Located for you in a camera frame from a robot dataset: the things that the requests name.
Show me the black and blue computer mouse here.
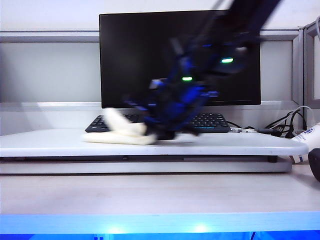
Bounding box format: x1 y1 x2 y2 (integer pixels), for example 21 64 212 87
307 147 320 183

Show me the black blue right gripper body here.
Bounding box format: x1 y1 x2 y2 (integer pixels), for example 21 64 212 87
121 74 221 133

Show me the white monitor riser stand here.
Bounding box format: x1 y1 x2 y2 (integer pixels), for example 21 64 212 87
0 128 310 175

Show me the white cloth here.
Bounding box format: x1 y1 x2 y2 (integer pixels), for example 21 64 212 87
81 106 158 146

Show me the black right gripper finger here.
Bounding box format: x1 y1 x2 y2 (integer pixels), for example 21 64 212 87
159 127 177 141
145 124 164 140

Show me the black computer monitor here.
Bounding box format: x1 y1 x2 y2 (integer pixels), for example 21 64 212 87
98 9 262 109

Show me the grey partition with rail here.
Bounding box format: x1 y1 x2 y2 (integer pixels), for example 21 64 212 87
0 27 304 137

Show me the black computer keyboard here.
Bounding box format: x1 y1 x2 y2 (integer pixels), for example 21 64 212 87
84 112 230 134

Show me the black cable with metal plug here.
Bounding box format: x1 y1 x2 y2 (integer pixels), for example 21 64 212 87
226 120 277 135

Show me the black cable bundle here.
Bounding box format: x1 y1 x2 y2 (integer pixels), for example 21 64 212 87
262 109 308 139

